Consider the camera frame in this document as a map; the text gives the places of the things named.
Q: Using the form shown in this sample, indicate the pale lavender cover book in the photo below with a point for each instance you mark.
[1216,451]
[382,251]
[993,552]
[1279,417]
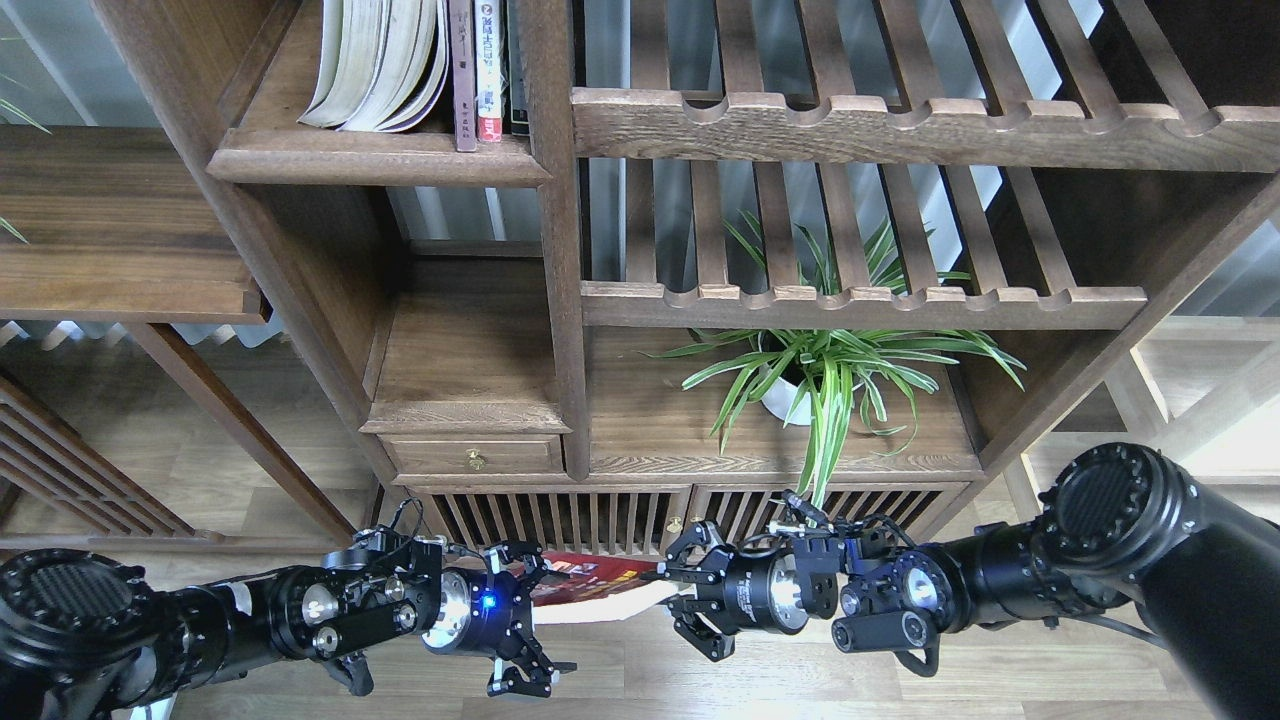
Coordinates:
[413,57]

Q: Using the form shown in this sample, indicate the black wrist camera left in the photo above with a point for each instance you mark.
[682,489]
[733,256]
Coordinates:
[356,631]

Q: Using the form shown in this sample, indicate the red cover book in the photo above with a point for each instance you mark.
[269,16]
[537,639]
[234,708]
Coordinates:
[599,589]

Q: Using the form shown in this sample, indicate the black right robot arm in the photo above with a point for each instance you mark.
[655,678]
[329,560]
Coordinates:
[1121,524]

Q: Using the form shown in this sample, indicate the brass drawer knob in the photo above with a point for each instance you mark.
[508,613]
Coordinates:
[477,460]

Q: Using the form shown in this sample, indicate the white plant pot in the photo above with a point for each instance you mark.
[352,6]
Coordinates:
[787,400]

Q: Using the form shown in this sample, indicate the light wooden shelf unit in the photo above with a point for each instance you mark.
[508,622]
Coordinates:
[1200,389]

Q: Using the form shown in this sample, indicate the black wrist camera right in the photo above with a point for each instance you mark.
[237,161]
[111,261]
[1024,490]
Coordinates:
[900,630]

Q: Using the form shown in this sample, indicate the dark wooden bookshelf cabinet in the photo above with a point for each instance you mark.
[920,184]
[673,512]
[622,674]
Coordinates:
[1058,181]

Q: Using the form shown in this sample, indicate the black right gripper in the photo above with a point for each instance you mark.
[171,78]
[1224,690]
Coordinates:
[751,592]

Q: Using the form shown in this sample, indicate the green spider plant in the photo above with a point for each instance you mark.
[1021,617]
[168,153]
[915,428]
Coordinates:
[871,375]

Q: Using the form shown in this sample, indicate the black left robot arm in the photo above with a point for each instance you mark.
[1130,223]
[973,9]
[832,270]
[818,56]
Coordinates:
[83,635]

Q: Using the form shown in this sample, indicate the dark wooden side table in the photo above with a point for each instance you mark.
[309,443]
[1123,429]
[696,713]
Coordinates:
[152,397]

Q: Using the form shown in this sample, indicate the maroon upright book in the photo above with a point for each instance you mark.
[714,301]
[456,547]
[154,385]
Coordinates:
[462,27]

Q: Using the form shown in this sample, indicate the yellow green cover book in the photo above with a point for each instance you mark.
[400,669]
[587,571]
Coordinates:
[353,32]

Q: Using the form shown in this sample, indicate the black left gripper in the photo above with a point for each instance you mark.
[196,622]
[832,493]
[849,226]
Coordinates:
[478,613]

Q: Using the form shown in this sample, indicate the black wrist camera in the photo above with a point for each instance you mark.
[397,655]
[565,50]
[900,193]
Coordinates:
[900,630]
[356,631]

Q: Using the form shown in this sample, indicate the dark upright book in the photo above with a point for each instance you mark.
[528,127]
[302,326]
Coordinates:
[517,107]

